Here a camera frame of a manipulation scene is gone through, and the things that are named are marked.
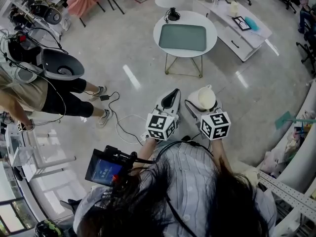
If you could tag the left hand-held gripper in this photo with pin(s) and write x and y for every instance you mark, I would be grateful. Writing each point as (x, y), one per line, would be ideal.
(161, 126)

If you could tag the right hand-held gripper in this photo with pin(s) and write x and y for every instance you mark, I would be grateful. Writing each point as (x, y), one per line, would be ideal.
(215, 126)

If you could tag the cream white cup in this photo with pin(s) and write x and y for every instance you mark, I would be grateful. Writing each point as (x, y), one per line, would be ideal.
(203, 97)

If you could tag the person's left forearm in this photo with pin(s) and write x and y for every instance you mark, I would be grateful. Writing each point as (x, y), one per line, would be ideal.
(148, 148)

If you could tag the person's right forearm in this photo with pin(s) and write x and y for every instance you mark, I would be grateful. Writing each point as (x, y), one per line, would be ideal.
(221, 154)

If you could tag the white power strip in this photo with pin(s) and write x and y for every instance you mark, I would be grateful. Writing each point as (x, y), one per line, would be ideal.
(145, 136)

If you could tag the black power adapter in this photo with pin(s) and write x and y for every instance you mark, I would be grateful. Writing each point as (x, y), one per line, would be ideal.
(104, 97)

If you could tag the grey green tray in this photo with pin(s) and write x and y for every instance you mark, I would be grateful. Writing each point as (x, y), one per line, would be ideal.
(182, 37)

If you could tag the person's striped shirt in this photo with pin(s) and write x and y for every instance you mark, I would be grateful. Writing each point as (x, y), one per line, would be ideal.
(190, 181)

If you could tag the long white cabinet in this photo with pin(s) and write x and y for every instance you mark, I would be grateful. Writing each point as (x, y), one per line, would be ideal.
(227, 33)

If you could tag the teal dustpan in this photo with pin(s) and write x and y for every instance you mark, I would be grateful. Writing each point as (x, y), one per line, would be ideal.
(284, 120)

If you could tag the round white side table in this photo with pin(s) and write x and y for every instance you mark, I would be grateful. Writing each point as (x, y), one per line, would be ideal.
(185, 17)

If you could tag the black screen device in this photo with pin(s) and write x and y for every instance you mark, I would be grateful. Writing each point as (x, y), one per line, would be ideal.
(105, 169)

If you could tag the white candle jar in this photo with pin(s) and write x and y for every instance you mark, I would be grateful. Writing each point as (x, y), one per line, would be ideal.
(234, 9)

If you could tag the grey helmet rig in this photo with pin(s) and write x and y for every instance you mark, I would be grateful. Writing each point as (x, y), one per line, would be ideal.
(61, 64)

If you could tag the chair with pink cloth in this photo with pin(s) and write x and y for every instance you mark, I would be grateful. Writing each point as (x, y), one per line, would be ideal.
(82, 1)

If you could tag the black picture frame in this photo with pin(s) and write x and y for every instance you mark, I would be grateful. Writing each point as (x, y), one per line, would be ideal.
(241, 23)

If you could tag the small black frame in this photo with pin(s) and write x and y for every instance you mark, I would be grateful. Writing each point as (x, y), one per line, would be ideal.
(229, 0)

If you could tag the perforated metal rail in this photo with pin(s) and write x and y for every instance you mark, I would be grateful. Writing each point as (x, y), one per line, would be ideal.
(284, 191)

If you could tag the white frame table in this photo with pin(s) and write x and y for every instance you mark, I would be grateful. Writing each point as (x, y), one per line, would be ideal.
(37, 154)

